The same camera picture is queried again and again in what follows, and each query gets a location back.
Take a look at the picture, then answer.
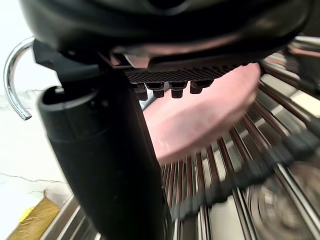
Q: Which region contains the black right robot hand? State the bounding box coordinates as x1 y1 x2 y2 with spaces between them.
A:
18 0 311 240

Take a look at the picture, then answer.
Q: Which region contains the pink cup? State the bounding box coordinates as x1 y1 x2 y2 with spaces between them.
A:
141 62 262 164

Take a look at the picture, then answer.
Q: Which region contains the stainless steel sink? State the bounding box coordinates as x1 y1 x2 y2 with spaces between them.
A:
39 159 320 240

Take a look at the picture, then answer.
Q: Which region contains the round steel sink drain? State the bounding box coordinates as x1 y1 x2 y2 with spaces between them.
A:
247 162 320 240

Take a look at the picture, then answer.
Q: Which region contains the yellow sponge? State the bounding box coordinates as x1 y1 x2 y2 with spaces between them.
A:
4 189 62 240

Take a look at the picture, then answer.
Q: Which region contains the chrome curved faucet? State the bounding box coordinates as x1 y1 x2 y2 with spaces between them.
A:
3 36 36 122

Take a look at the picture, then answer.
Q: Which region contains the roll-up steel drying rack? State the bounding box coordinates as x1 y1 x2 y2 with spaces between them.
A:
159 36 320 240

